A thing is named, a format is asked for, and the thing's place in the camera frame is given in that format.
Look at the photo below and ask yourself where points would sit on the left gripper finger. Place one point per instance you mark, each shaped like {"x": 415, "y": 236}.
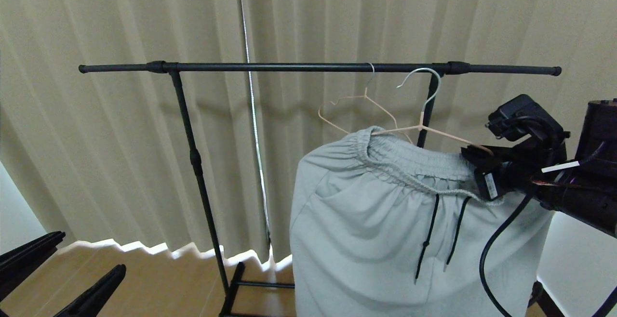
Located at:
{"x": 24, "y": 264}
{"x": 96, "y": 293}

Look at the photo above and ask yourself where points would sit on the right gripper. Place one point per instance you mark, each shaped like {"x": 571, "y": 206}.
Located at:
{"x": 511, "y": 177}

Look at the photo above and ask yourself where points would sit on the pink clothes hanger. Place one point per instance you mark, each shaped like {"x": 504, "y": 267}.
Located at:
{"x": 381, "y": 108}
{"x": 422, "y": 118}

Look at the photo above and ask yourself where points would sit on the pale grey shorts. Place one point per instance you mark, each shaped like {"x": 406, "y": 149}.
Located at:
{"x": 376, "y": 230}

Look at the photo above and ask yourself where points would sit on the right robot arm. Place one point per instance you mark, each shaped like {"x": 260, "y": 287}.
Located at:
{"x": 588, "y": 196}

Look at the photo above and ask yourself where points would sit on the black clothes rack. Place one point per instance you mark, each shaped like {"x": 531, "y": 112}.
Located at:
{"x": 289, "y": 67}

